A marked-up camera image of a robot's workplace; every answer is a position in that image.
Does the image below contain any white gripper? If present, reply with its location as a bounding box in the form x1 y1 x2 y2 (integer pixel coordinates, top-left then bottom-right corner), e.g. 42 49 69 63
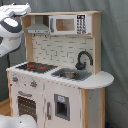
0 3 31 20

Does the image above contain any white toy microwave door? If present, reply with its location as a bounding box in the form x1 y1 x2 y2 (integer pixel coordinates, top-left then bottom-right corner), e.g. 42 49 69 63
48 13 93 36

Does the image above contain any red stove knob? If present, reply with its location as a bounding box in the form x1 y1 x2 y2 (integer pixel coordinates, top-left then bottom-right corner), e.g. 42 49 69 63
30 81 37 88
12 77 18 82

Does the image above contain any white oven door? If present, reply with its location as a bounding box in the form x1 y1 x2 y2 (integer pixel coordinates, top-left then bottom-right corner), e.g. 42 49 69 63
11 87 44 128

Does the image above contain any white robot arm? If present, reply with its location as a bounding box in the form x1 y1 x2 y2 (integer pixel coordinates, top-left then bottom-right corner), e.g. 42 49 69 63
0 3 31 128

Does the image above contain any wooden toy kitchen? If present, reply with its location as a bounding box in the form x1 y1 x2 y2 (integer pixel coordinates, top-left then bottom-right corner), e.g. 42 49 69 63
7 11 114 128

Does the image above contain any grey range hood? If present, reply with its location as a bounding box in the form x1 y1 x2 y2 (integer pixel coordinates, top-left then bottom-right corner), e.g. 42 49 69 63
25 16 49 35

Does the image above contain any black toy stovetop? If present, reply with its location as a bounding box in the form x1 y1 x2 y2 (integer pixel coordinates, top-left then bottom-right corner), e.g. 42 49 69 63
18 62 55 73

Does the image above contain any grey toy sink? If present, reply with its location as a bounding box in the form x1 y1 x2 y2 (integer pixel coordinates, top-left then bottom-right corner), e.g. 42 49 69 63
52 68 92 81

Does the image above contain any black toy faucet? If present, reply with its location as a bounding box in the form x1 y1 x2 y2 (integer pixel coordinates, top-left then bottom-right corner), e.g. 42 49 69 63
75 51 93 70

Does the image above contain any grey fabric backdrop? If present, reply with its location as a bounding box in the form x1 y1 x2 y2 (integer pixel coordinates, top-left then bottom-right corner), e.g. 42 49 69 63
0 0 128 128

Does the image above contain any white cabinet door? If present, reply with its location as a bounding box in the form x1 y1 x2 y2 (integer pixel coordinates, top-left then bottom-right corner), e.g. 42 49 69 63
45 82 82 128

